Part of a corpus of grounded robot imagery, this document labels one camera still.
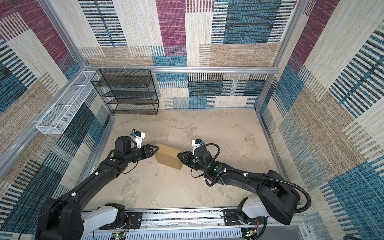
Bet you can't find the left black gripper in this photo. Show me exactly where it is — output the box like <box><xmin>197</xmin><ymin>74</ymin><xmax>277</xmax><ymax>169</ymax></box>
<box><xmin>125</xmin><ymin>144</ymin><xmax>159</xmax><ymax>164</ymax></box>

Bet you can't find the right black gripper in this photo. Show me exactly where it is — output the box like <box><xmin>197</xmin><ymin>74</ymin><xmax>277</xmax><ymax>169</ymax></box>
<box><xmin>177</xmin><ymin>151</ymin><xmax>208</xmax><ymax>173</ymax></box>

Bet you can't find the brown cardboard box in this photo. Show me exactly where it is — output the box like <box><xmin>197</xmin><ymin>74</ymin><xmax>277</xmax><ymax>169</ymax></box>
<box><xmin>155</xmin><ymin>143</ymin><xmax>183</xmax><ymax>170</ymax></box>

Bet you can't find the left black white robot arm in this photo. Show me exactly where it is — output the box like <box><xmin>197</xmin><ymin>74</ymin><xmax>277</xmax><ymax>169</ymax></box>
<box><xmin>35</xmin><ymin>136</ymin><xmax>159</xmax><ymax>240</ymax></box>

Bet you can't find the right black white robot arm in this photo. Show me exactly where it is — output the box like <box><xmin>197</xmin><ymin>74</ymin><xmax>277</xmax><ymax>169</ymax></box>
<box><xmin>177</xmin><ymin>146</ymin><xmax>312</xmax><ymax>225</ymax></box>

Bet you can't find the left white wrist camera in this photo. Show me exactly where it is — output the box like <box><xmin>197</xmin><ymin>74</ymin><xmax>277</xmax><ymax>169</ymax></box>
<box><xmin>131</xmin><ymin>129</ymin><xmax>145</xmax><ymax>149</ymax></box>

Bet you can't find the right black corrugated cable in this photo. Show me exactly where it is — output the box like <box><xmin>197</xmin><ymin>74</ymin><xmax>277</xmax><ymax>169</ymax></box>
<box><xmin>202</xmin><ymin>142</ymin><xmax>312</xmax><ymax>240</ymax></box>

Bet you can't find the black wire shelf rack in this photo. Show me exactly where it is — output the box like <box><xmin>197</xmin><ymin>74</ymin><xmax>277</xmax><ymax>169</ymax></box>
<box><xmin>91</xmin><ymin>69</ymin><xmax>160</xmax><ymax>115</ymax></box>

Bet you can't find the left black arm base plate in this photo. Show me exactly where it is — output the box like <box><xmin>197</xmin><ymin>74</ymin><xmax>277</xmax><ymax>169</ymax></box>
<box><xmin>99</xmin><ymin>212</ymin><xmax>143</xmax><ymax>230</ymax></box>

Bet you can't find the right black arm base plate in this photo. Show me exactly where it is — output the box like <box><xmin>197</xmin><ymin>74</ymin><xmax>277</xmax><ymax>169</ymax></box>
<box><xmin>219</xmin><ymin>209</ymin><xmax>265</xmax><ymax>226</ymax></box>

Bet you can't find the aluminium front rail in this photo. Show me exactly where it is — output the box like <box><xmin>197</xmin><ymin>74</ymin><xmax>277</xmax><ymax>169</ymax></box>
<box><xmin>80</xmin><ymin>208</ymin><xmax>316</xmax><ymax>240</ymax></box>

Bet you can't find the white wire mesh basket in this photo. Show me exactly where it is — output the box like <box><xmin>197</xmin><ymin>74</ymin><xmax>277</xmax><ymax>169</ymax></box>
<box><xmin>36</xmin><ymin>71</ymin><xmax>96</xmax><ymax>135</ymax></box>

